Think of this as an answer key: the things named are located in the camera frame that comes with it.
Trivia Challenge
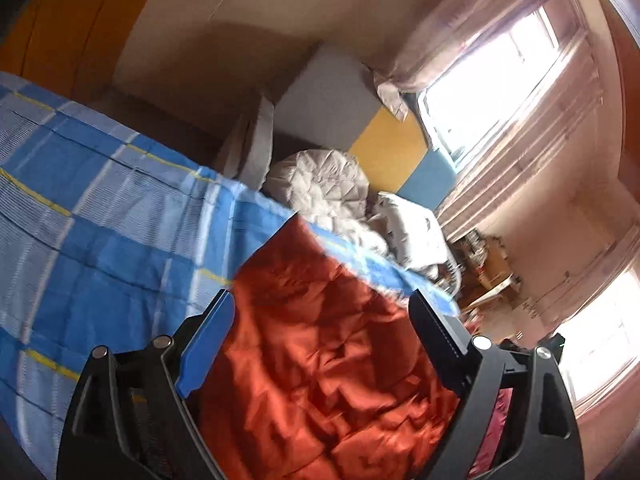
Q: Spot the pink cloth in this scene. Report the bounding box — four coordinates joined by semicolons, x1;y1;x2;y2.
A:
472;389;513;468

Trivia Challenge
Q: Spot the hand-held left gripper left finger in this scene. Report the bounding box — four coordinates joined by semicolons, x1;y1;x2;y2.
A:
56;288;236;480

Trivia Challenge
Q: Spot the wooden desk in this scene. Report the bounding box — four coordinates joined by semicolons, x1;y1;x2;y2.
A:
457;230;523;313

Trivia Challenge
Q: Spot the bright side window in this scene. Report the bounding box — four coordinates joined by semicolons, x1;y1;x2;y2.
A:
555;270;640;403

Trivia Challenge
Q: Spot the grey yellow blue headboard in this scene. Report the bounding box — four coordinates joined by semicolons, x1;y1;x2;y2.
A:
272;42;460;212

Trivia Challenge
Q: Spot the orange wooden wardrobe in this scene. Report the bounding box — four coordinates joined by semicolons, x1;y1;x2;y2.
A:
0;0;168;107

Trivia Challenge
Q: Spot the white printed pillow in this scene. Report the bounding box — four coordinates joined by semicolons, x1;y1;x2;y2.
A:
374;191;452;282

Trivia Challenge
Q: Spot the pink patterned curtain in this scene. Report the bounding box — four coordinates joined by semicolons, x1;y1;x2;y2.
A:
370;0;563;122
434;30;606;246

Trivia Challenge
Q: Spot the orange puffer jacket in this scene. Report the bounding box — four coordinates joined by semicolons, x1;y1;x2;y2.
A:
192;212;468;480

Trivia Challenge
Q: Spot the bed with blue plaid sheet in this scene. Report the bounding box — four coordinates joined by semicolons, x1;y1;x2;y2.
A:
0;71;462;480

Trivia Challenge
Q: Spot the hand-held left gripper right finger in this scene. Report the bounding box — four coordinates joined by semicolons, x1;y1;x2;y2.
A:
407;290;586;480

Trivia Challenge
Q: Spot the white bedside armrest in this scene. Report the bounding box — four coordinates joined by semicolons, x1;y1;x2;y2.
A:
214;89;277;192

